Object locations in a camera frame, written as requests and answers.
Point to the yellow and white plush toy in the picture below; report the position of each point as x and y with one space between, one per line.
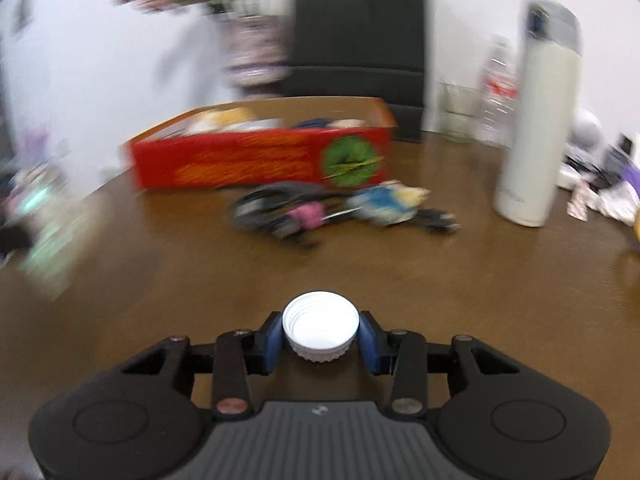
222 116

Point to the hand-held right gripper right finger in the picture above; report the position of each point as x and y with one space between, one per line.
369 345

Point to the navy zipper pouch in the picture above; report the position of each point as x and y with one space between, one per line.
312 123

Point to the yellow object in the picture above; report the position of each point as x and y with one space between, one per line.
637 225

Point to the red cardboard box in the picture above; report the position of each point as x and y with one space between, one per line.
240 162

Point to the purple packet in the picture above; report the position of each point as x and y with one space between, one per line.
625 160

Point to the white plastic container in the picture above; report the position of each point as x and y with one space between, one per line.
260 125

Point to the clear glass jar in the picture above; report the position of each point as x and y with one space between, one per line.
460 115

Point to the wooden desk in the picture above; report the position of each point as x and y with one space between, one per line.
450 285

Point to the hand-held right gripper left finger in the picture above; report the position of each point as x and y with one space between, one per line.
274 345

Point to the blue and yellow doll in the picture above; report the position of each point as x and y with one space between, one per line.
385 202

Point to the purple ceramic vase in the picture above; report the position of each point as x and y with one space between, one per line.
257 55

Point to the white thermos bottle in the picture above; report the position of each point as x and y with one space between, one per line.
537 125

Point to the pink clip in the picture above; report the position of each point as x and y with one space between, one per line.
306 215

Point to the black chair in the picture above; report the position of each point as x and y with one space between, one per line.
360 25

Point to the cream power adapter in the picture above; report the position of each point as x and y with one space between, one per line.
350 123

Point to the white bottle cap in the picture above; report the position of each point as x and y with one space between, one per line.
320 325

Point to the white crumpled tissue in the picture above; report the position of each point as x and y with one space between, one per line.
617 205

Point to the clear water bottle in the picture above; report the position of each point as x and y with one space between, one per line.
497 95

